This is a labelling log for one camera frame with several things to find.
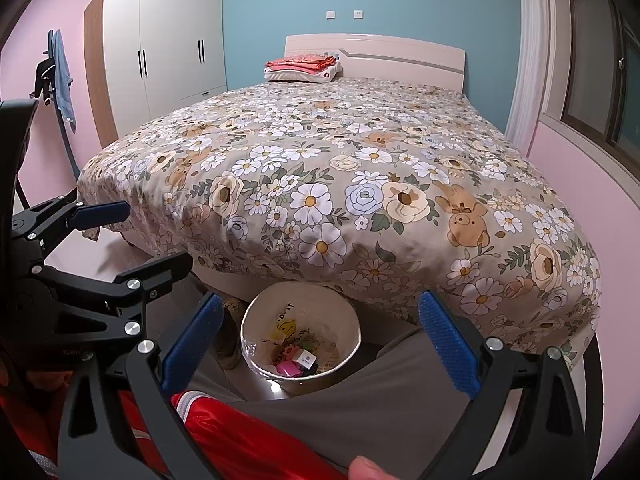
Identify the blue clothes on rack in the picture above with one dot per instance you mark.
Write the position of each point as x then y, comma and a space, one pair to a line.
67, 145

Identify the person's grey trousers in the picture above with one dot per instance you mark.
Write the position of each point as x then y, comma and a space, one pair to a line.
380, 400

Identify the person's left forearm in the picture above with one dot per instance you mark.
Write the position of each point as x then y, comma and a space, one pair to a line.
25, 425

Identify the person's right hand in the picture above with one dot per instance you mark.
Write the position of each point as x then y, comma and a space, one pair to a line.
370, 470

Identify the pink cylinder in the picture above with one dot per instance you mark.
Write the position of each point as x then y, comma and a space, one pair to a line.
287, 368

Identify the printed plastic bin liner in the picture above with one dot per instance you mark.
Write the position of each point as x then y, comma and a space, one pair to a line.
270, 320

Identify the floral bed blanket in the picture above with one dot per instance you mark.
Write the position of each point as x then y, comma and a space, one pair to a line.
310, 170

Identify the small white box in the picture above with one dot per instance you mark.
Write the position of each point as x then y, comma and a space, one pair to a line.
306, 361

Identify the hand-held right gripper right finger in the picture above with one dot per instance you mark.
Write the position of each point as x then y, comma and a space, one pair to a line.
450, 345

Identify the white wardrobe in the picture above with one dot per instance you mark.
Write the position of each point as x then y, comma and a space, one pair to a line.
160, 50

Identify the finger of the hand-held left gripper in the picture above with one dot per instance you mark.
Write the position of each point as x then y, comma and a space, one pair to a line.
102, 212
165, 270

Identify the white window moulding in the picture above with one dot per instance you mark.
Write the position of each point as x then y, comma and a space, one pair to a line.
535, 50

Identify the folded red clothes on pillow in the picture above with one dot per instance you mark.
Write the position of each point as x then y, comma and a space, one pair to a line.
325, 76

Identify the dark framed window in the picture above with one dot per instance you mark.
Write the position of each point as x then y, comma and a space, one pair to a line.
600, 60

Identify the white round bin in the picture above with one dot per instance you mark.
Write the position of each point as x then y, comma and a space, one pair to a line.
300, 387

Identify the person's red jacket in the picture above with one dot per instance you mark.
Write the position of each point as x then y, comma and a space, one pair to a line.
225, 440

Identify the pink and blue pig toy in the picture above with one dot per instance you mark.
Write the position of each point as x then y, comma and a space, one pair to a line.
290, 351

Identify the folded pink cloth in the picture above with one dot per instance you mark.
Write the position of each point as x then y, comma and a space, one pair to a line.
300, 63

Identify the beige shoe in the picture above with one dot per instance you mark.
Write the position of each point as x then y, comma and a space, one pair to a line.
230, 335

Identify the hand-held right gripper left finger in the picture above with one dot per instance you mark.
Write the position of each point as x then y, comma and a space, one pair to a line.
192, 345

